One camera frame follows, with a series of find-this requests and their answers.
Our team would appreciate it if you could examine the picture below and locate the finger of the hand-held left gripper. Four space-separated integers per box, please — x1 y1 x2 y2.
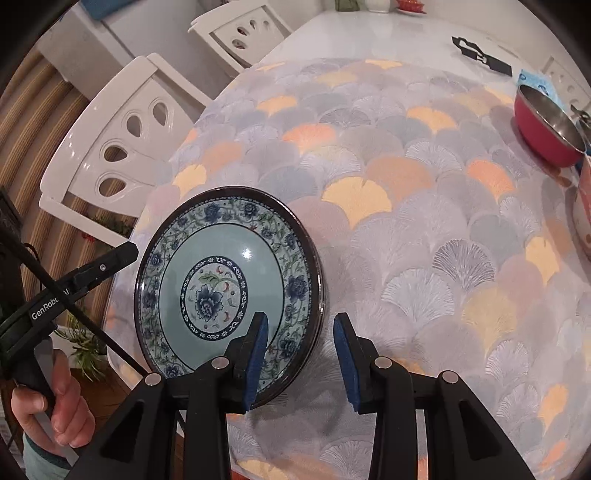
69 243 139 296

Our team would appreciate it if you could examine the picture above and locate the blue refrigerator cover cloth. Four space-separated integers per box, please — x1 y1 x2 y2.
88 0 123 20

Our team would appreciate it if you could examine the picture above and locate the white refrigerator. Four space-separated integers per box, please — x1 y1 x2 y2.
37 0 204 100

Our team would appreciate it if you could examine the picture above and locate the white dining chair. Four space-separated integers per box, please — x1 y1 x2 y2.
187 0 296 75
540 55 591 116
38 53 213 245

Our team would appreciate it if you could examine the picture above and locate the blue tissue packet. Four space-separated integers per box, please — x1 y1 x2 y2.
517 69 561 109

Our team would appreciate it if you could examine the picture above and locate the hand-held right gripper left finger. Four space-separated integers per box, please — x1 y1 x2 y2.
69 312 269 480

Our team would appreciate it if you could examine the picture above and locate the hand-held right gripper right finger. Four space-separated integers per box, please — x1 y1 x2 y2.
333 312 536 480

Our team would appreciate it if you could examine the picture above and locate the person's left hand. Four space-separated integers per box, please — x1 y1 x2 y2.
11 348 95 448

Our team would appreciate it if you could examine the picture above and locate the fan-patterned tablecloth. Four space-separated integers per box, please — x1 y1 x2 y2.
104 58 591 480

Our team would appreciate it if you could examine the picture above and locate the red steel bowl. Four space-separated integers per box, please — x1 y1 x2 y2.
514 84 589 168

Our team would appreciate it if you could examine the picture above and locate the blue floral plate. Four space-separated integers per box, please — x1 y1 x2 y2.
134 186 326 409

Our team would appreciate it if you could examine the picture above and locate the pink patterned bowl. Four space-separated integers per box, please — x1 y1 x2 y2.
573 152 591 261

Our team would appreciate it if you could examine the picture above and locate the black plastic frame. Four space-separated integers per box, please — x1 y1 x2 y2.
451 36 513 78

